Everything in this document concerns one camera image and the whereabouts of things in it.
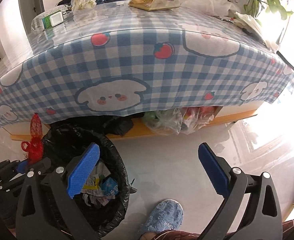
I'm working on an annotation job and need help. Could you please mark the yellow silver snack wrapper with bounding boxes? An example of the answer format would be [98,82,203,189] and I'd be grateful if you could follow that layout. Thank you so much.
[82,174,100,192]

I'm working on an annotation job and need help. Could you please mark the red mesh net bag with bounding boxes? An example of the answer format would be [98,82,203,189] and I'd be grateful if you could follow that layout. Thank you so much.
[21,113,44,165]

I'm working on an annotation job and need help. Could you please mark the white plastic medicine bottle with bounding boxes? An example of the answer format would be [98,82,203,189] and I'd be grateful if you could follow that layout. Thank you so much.
[49,11,64,27]

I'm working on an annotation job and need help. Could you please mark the green white medicine box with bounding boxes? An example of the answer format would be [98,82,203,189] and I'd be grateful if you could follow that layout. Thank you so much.
[43,13,53,29]

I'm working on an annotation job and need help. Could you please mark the blue white milk carton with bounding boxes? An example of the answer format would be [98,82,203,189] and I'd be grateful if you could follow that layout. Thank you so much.
[99,177,119,197]

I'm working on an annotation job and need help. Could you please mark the clear bag with yellow wrappers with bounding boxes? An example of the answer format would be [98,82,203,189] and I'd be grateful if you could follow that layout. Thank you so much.
[72,0,97,14]

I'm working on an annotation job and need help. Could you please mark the black item on sofa arm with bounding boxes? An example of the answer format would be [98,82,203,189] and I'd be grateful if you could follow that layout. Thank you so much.
[57,0,71,6]

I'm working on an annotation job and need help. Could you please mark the black trash bin with liner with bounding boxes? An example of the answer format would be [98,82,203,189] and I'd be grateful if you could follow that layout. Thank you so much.
[42,124,130,237]

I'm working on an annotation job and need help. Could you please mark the plastic bags under table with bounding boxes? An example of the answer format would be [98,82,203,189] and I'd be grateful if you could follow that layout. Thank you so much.
[142,107,216,135]

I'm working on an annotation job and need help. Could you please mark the blue fuzzy slipper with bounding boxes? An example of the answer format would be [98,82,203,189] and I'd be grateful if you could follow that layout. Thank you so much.
[140,199,183,234]

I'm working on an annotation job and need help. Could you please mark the blue checkered bear tablecloth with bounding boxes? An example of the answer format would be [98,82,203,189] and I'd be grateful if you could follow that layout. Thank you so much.
[0,2,294,128]

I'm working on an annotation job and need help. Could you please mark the white plastic bag pile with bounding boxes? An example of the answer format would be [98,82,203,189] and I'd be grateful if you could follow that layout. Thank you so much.
[180,0,238,16]

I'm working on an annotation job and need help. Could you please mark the grey interior door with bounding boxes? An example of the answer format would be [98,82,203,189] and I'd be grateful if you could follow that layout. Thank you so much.
[18,0,44,35]

